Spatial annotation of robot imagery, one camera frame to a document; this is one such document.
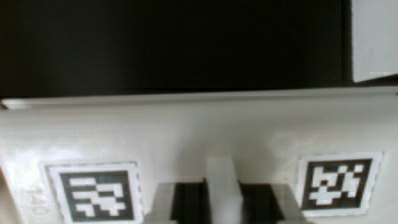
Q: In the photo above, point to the gripper right finger with grey tip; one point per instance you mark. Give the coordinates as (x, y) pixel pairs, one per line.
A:
(262, 209)

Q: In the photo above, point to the gripper left finger with black tip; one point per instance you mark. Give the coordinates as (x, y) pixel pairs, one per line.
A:
(191, 203)

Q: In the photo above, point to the white cabinet body box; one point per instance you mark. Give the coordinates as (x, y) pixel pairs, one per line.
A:
(98, 151)

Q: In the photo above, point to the white obstacle fence front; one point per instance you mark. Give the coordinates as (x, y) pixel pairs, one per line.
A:
(374, 39)

